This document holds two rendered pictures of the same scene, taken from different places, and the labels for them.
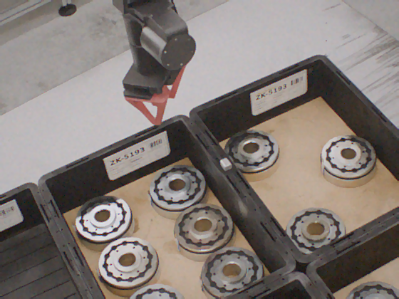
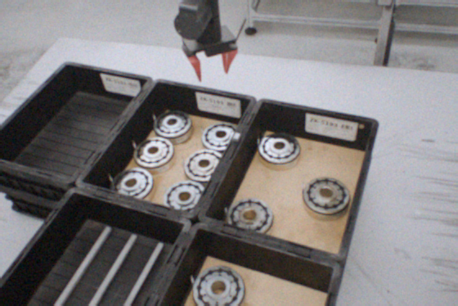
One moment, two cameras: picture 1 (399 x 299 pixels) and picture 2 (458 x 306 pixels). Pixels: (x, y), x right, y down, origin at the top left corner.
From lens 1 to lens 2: 0.71 m
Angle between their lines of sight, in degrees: 31
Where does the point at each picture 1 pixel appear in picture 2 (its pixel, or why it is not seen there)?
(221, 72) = (354, 106)
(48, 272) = not seen: hidden behind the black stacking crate
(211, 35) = (376, 83)
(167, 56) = (179, 24)
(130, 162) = (213, 105)
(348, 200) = (298, 220)
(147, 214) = (198, 140)
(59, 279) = not seen: hidden behind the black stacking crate
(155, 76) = (198, 44)
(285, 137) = (313, 157)
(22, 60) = (330, 53)
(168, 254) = (180, 166)
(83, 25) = not seen: hidden behind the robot
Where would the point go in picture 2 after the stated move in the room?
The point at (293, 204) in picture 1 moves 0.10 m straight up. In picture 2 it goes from (267, 195) to (266, 167)
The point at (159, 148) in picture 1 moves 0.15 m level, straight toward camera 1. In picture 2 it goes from (233, 110) to (197, 143)
